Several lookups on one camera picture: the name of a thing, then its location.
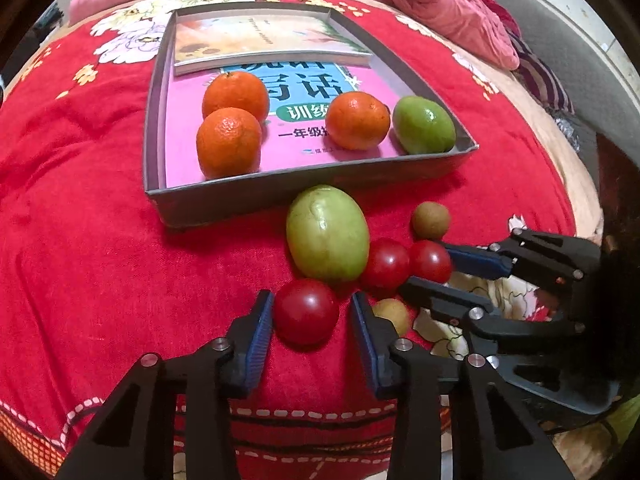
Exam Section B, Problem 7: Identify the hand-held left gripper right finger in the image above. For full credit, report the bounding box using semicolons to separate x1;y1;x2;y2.
350;291;576;480

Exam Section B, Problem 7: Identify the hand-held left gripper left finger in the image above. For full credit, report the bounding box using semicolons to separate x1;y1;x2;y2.
52;289;275;480

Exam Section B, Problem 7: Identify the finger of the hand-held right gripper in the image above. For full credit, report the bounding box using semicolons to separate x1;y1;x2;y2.
439;229;601;291
398;276;588;361

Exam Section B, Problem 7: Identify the red cherry tomato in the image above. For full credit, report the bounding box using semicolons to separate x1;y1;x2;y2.
362;238;412;291
407;240;453;284
274;279;340;346

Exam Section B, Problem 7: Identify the small brown-green kiwi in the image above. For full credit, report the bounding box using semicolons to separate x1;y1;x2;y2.
411;201;451;241
372;298;413;338

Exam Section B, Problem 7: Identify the green jujube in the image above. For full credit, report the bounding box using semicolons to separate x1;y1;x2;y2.
392;96;457;155
286;184;371;282

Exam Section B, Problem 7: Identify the grey shallow cardboard box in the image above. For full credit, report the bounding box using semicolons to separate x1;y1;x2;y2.
143;1;479;231

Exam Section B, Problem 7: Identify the orange mandarin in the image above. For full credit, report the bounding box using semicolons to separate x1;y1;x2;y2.
202;71;271;123
196;107;263;180
325;92;391;151

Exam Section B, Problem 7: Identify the grey patterned cloth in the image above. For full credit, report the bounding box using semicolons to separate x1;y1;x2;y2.
552;112;583;153

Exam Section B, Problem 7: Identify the red floral blanket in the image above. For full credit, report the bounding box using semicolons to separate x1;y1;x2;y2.
0;0;576;480

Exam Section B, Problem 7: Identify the striped pillow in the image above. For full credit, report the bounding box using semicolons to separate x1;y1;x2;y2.
505;30;576;116

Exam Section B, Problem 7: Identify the pink workbook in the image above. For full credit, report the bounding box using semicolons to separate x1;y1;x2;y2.
164;62;418;188

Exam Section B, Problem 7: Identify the red cloth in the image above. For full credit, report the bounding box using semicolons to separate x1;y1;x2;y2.
465;0;523;41

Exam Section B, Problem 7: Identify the sunflower cover book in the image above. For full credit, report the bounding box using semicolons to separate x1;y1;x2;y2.
172;16;375;77

